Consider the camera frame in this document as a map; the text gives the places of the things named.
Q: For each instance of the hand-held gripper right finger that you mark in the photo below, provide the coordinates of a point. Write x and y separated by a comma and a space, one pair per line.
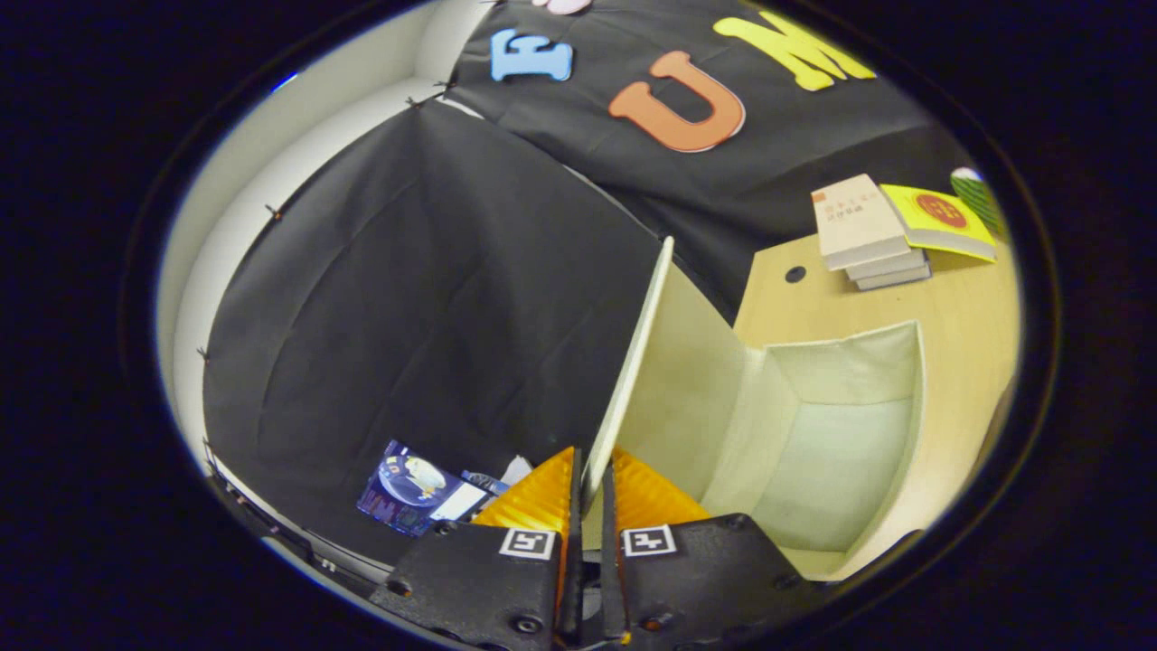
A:
705, 579

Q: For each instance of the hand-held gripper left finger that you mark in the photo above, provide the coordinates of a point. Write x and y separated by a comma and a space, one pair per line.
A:
479, 579

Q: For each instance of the pale green storage box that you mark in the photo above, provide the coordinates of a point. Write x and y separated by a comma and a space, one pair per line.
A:
813, 452

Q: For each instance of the white paper item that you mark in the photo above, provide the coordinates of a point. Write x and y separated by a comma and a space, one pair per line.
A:
517, 470

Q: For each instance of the blue printed carton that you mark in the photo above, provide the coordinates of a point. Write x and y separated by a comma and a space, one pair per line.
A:
402, 488

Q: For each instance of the black table grommet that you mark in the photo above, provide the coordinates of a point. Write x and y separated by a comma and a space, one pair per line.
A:
795, 274

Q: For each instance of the grey book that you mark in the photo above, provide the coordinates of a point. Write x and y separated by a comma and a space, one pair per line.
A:
895, 264
899, 278

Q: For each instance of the beige cover book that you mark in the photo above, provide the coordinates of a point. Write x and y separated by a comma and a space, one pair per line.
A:
854, 217

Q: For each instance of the yellow book with red seal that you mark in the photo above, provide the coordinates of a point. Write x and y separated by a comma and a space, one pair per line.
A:
940, 217

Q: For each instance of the watermelon slice plush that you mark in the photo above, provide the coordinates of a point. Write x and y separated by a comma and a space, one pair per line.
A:
981, 199

